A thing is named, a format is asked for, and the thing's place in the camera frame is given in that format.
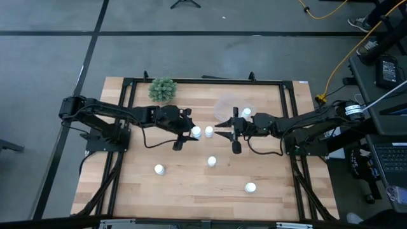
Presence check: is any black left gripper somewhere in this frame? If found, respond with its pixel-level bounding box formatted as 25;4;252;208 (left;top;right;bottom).
157;104;200;152

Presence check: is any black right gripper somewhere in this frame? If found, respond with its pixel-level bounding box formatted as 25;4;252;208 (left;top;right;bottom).
215;107;277;155

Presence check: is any clear plastic basket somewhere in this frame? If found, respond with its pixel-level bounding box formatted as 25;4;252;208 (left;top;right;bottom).
213;95;258;123

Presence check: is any green artificial potted plant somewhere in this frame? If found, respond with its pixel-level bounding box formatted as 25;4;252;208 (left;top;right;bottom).
148;77;178;103

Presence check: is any black tripod base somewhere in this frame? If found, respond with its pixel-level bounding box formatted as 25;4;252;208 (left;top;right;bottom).
170;0;202;10

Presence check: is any black backpack with white print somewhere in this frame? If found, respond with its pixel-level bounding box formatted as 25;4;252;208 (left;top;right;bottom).
348;144;382;182

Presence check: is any dark grey desk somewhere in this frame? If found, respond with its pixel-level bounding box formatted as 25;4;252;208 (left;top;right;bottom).
348;53;407;214

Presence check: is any person's white shoe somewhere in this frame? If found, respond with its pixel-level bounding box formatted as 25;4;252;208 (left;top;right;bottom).
345;212;365;225

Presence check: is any black overhead crossbar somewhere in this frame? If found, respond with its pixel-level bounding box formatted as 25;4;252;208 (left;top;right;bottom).
0;214;407;229

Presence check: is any dark laptop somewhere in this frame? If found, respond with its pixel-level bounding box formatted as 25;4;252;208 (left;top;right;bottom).
365;134;407;191

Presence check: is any black power adapter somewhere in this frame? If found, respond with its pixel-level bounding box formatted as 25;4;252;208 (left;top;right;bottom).
375;55;401;90

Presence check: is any clear plastic bag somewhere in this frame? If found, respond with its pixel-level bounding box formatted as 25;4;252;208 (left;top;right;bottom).
386;186;407;204

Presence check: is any grey furniture leg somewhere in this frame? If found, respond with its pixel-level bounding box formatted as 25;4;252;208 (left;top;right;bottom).
0;139;25;153

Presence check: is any person's leg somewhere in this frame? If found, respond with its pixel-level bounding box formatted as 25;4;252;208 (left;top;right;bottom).
365;0;398;28
361;208;407;229

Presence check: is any black office chair base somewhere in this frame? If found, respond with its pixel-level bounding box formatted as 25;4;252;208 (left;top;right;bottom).
359;18;407;66

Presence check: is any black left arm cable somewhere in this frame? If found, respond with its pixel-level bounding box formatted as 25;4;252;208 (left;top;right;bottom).
139;125;179;149

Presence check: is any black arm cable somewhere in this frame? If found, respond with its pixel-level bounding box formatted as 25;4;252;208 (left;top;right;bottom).
246;136;286;156
139;125;179;149

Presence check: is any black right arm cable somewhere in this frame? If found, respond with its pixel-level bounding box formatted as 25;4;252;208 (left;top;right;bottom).
246;136;286;156

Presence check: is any black metal table frame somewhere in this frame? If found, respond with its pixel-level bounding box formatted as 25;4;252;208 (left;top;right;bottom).
74;70;340;223

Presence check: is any long yellow cable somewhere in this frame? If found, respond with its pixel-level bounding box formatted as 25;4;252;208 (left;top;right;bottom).
315;0;407;103

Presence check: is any yellow cable with black plug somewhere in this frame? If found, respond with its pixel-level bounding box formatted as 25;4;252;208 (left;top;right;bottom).
297;0;349;20

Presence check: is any white cable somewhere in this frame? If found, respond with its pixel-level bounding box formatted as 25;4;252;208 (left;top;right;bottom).
361;79;407;112

